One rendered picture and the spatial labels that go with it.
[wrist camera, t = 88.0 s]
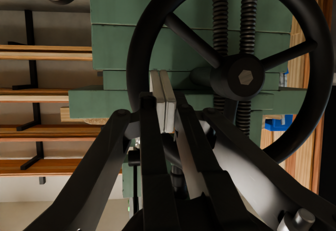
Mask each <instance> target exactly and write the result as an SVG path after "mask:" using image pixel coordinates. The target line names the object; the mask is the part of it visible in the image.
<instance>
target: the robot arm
mask: <svg viewBox="0 0 336 231"><path fill-rule="evenodd" d="M174 128H175V129H174ZM173 131H174V139H173V141H174V142H175V140H176V144H177V148H178V152H179V156H180V160H181V164H182V168H183V172H184V177H185V181H186V185H187V189H188V193H189V197H190V200H184V199H178V198H175V196H174V190H173V185H172V180H171V175H170V174H169V173H168V170H167V164H166V159H165V153H164V148H163V142H162V136H161V134H162V133H163V132H166V133H172V132H173ZM215 133H216V134H215ZM135 138H139V141H140V176H141V209H140V210H139V211H138V212H136V213H135V214H134V215H133V216H132V217H131V218H130V220H129V221H128V222H127V224H126V225H125V226H124V228H123V229H122V231H336V206H335V205H334V204H332V203H331V202H329V201H327V200H326V199H324V198H322V197H321V196H319V195H317V194H316V193H314V192H312V191H311V190H309V189H308V188H306V187H304V186H303V185H301V184H300V183H299V182H298V181H297V180H296V179H294V178H293V177H292V176H291V175H290V174H289V173H288V172H287V171H285V170H284V169H283V168H282V167H281V166H280V165H279V164H278V163H276V162H275V161H274V160H273V159H272V158H271V157H270V156H269V155H268V154H266V153H265V152H264V151H263V150H262V149H261V148H260V147H259V146H257V145H256V144H255V143H254V142H253V141H252V140H251V139H250V138H248V137H247V136H246V135H245V134H244V133H243V132H242V131H241V130H239V129H238V128H237V127H236V126H235V125H234V124H233V123H232V122H230V121H229V120H228V119H227V118H226V117H225V116H224V115H223V114H222V113H220V112H219V111H218V110H217V109H215V108H212V107H206V108H204V109H203V111H202V112H201V111H196V110H194V108H193V107H192V106H191V105H189V104H188V102H187V99H186V97H185V95H184V93H183V92H181V91H173V89H172V86H171V82H170V79H169V76H168V73H167V71H166V70H165V69H161V70H160V71H159V75H158V71H157V70H151V71H150V89H149V92H141V93H140V94H139V110H138V111H136V112H133V113H131V112H130V111H129V110H127V109H118V110H115V111H114V112H113V113H112V115H111V116H110V118H109V119H108V121H107V122H106V124H105V125H104V127H103V128H102V130H101V131H100V133H99V134H98V136H97V137H96V139H95V140H94V142H93V143H92V145H91V146H90V148H89V149H88V151H87V152H86V154H85V155H84V157H83V158H82V160H81V161H80V163H79V164H78V166H77V167H76V169H75V170H74V172H73V173H72V175H71V176H70V178H69V179H68V181H67V182H66V184H65V185H64V187H63V188H62V190H61V191H60V193H59V194H58V196H57V197H56V199H55V200H54V202H53V203H52V205H51V206H49V207H48V208H47V209H46V210H45V211H44V212H43V213H42V214H41V215H39V216H38V217H37V218H36V219H35V220H34V221H33V222H32V223H31V224H29V225H28V226H27V227H26V228H25V229H24V230H23V231H96V228H97V226H98V223H99V221H100V219H101V216H102V214H103V211H104V209H105V206H106V204H107V201H108V199H109V196H110V194H111V191H112V189H113V187H114V184H115V182H116V179H117V177H118V174H119V172H120V169H121V167H122V164H123V162H124V160H125V157H126V155H127V152H128V150H129V147H130V145H131V142H132V139H135ZM221 168H222V169H223V170H222V169H221ZM236 187H237V188H236ZM237 189H238V190H239V191H240V192H241V194H242V195H243V196H244V197H245V199H246V200H247V201H248V203H249V204H250V205H251V206H252V208H253V209H254V210H255V211H256V213H257V214H258V215H259V216H260V218H261V219H262V220H263V221H264V222H265V223H266V224H265V223H264V222H262V221H261V220H260V219H258V218H257V217H256V216H254V215H253V214H252V213H250V212H249V211H248V210H247V209H246V207H245V205H244V202H243V200H242V198H241V196H240V194H239V192H238V190H237Z"/></svg>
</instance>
